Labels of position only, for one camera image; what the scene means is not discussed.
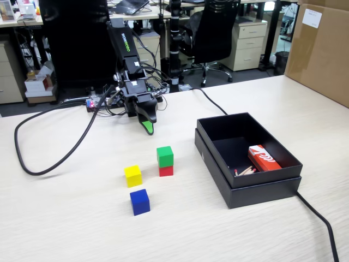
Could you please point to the wooden match red head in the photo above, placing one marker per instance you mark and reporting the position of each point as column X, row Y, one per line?
column 250, row 171
column 236, row 172
column 245, row 171

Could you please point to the robot control circuit board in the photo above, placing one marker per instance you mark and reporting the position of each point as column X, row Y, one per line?
column 94, row 101

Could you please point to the blue wooden cube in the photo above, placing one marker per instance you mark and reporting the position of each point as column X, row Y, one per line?
column 139, row 202

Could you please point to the black waste bin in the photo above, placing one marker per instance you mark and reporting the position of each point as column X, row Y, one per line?
column 281, row 62

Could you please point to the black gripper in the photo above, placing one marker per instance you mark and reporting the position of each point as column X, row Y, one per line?
column 139, row 96

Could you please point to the black desk leg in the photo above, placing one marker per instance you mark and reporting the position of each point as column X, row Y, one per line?
column 271, row 32

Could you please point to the small white box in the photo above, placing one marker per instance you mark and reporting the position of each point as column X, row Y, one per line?
column 27, row 11

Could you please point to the black open gift box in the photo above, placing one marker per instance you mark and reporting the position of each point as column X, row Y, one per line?
column 218, row 128

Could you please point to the beige three drawer cabinet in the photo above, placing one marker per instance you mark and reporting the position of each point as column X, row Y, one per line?
column 245, row 46

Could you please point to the white cardboard boxes stack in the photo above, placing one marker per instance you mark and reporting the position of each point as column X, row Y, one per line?
column 38, row 86

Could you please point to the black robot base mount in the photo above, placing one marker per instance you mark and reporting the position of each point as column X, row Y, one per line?
column 114, row 109

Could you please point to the open black laptop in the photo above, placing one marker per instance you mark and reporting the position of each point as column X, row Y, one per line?
column 131, row 6

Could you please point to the large black panel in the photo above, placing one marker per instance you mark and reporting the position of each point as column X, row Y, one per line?
column 79, row 46

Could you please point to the red wooden cube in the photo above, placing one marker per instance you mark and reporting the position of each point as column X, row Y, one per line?
column 166, row 171

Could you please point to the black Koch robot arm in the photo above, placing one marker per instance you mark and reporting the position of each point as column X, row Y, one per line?
column 125, row 41

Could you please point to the yellow wooden cube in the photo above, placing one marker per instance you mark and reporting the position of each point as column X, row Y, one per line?
column 133, row 176

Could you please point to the white shipping label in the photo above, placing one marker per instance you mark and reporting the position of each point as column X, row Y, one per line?
column 312, row 18

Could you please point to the clear display box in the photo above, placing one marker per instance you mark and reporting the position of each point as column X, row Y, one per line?
column 7, row 13

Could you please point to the green wooden cube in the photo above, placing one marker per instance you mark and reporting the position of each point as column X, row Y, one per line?
column 165, row 156

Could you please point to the large brown cardboard box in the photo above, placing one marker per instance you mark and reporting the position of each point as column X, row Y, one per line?
column 321, row 60

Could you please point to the black pole white bands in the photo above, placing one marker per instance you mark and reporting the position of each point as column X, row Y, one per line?
column 174, row 41

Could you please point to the orange red matchbox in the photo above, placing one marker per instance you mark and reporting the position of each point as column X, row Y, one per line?
column 263, row 159

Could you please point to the black mesh office chair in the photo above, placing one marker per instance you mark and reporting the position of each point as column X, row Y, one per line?
column 212, row 32

